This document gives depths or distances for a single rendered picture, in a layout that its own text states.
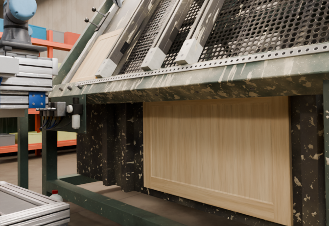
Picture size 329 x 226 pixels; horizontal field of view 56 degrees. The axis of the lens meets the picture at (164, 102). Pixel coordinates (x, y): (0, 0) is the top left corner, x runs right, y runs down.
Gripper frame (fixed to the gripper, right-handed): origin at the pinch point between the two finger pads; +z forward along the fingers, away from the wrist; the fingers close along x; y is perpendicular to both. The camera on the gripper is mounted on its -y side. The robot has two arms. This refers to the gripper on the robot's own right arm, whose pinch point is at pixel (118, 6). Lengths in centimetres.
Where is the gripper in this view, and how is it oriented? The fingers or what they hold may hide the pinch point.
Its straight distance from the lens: 192.7
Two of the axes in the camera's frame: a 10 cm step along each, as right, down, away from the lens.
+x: -7.5, 0.2, 6.7
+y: 5.8, -4.5, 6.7
